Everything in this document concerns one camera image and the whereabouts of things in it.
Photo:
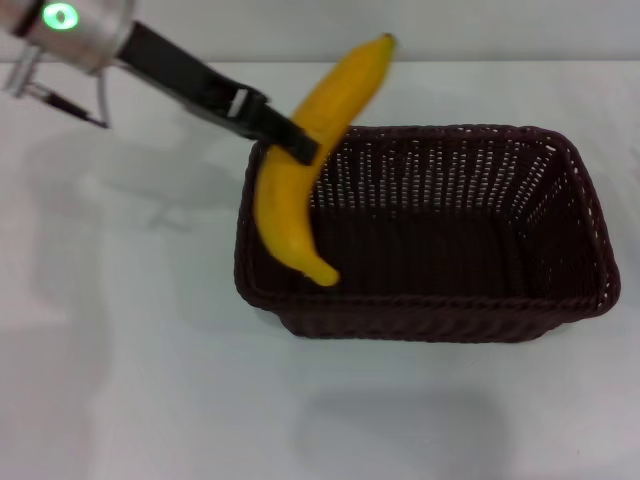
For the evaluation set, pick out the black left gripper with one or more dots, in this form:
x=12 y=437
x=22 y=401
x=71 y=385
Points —
x=190 y=75

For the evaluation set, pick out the yellow banana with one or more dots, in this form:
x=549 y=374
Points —
x=295 y=190

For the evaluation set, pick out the dark brown woven basket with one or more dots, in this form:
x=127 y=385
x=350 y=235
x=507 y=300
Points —
x=430 y=280

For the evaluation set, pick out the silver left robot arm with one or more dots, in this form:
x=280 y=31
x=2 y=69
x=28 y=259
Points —
x=75 y=35

